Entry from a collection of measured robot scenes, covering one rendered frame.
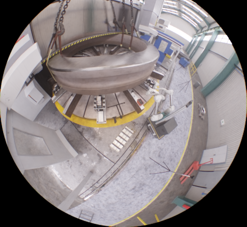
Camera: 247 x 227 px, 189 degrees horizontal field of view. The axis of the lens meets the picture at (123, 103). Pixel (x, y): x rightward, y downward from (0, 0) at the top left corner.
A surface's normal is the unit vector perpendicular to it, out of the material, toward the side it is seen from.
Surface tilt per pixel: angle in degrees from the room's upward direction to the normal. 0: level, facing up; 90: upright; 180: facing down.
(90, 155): 0
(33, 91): 90
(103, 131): 0
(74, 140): 0
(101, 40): 90
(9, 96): 90
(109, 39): 90
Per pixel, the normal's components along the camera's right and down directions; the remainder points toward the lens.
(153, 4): -0.60, 0.66
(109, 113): 0.14, -0.47
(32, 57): 0.79, 0.58
